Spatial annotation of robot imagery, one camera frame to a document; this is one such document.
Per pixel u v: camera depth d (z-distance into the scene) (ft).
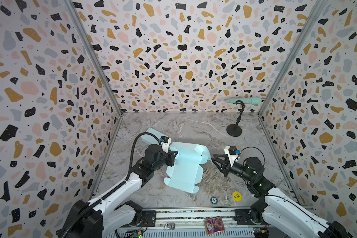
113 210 1.49
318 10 2.37
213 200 2.62
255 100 2.75
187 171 2.40
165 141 2.35
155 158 2.12
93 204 1.36
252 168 1.91
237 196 2.67
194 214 2.53
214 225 2.34
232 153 2.09
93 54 2.81
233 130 3.68
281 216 1.90
